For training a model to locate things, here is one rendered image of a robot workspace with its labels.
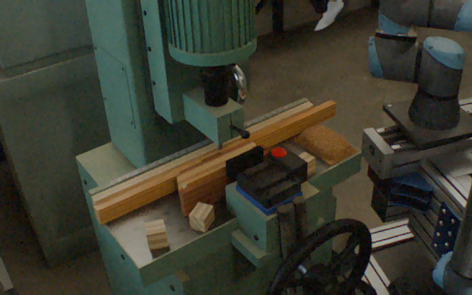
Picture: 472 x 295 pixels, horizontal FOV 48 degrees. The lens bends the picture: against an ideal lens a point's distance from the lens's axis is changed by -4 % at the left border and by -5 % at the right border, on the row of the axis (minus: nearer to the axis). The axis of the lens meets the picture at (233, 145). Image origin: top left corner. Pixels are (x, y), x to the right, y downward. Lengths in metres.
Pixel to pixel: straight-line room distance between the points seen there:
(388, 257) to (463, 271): 1.01
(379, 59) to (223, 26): 0.63
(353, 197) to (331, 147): 1.33
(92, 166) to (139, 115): 0.27
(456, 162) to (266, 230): 0.76
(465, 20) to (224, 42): 0.53
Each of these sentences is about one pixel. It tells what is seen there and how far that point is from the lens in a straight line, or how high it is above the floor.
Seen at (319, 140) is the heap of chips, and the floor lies 0.93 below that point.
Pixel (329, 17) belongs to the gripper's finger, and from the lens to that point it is 1.07.
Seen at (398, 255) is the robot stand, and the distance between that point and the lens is 2.07.
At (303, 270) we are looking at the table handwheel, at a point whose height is 0.82.
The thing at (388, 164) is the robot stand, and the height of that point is 0.74.
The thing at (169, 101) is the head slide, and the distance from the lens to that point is 1.22.
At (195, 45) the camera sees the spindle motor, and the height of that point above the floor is 1.24.
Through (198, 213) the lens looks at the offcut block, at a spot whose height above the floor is 0.94.
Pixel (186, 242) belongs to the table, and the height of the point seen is 0.90.
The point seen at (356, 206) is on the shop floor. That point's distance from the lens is 2.56.
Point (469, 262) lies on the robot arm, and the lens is 1.04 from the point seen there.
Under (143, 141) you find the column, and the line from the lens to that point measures 1.36.
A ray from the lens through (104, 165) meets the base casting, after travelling 1.51.
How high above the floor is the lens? 1.66
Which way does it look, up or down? 35 degrees down
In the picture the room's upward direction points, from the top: 3 degrees counter-clockwise
